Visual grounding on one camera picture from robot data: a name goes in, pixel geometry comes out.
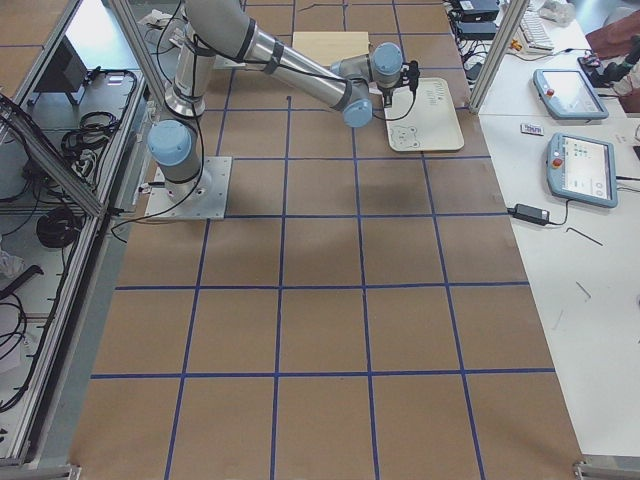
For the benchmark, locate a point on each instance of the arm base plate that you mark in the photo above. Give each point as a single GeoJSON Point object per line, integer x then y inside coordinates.
{"type": "Point", "coordinates": [205, 197]}

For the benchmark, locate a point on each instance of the black allen key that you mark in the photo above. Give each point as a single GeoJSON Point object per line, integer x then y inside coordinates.
{"type": "Point", "coordinates": [584, 235]}

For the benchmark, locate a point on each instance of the teach pendant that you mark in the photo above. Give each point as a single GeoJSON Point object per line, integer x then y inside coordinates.
{"type": "Point", "coordinates": [568, 95]}
{"type": "Point", "coordinates": [582, 169]}

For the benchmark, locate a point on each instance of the bamboo cutting board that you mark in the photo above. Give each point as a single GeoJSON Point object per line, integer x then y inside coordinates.
{"type": "Point", "coordinates": [328, 47]}

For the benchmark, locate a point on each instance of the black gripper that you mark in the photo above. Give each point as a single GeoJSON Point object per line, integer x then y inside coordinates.
{"type": "Point", "coordinates": [388, 91]}

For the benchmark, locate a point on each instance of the black power adapter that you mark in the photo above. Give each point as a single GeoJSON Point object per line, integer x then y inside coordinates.
{"type": "Point", "coordinates": [529, 214]}

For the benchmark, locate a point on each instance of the aluminium frame post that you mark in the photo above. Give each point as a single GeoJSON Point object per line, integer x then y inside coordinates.
{"type": "Point", "coordinates": [507, 28]}

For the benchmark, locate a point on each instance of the upper teach pendant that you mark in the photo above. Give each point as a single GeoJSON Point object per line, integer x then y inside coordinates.
{"type": "Point", "coordinates": [568, 95]}

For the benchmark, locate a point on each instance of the white keyboard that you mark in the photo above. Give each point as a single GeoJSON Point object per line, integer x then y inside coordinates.
{"type": "Point", "coordinates": [533, 35]}

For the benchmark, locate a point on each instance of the small printed card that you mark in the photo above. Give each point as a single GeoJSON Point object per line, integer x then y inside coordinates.
{"type": "Point", "coordinates": [531, 129]}

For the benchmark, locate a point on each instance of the cream bear tray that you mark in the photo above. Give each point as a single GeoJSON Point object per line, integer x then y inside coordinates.
{"type": "Point", "coordinates": [427, 123]}

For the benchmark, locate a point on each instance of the lower teach pendant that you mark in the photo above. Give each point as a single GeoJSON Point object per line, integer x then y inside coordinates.
{"type": "Point", "coordinates": [582, 169]}

